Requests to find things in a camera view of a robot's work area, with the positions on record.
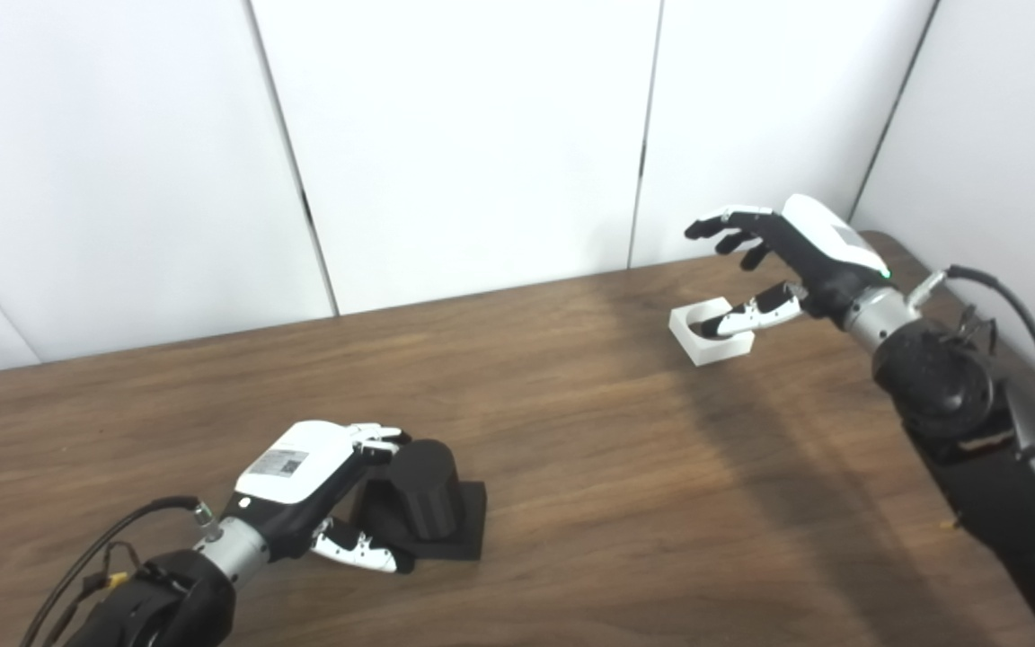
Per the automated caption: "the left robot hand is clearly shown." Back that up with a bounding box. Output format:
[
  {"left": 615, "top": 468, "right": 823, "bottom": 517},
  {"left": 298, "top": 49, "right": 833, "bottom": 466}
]
[{"left": 230, "top": 421, "right": 415, "bottom": 574}]

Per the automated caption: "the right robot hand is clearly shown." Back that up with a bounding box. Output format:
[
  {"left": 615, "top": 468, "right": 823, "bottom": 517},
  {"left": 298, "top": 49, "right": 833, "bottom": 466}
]
[{"left": 685, "top": 193, "right": 893, "bottom": 341}]

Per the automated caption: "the black peg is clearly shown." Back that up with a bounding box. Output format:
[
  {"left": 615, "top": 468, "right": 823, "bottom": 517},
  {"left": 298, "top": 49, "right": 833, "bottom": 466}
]
[{"left": 351, "top": 439, "right": 489, "bottom": 563}]

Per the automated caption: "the white square piece with hole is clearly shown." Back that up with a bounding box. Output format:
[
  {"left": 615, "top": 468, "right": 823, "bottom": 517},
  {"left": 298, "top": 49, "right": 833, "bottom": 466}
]
[{"left": 668, "top": 297, "right": 756, "bottom": 367}]

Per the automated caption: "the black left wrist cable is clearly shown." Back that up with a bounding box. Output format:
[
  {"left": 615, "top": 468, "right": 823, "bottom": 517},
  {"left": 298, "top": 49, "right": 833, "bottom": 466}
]
[{"left": 19, "top": 496, "right": 217, "bottom": 647}]

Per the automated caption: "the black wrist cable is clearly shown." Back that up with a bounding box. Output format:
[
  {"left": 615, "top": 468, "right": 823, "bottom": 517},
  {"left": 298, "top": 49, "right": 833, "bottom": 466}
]
[
  {"left": 19, "top": 496, "right": 217, "bottom": 647},
  {"left": 908, "top": 264, "right": 1035, "bottom": 441}
]

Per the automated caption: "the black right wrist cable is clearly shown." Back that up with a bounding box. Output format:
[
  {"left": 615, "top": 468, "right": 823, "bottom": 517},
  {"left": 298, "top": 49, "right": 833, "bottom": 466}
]
[{"left": 908, "top": 264, "right": 1035, "bottom": 441}]

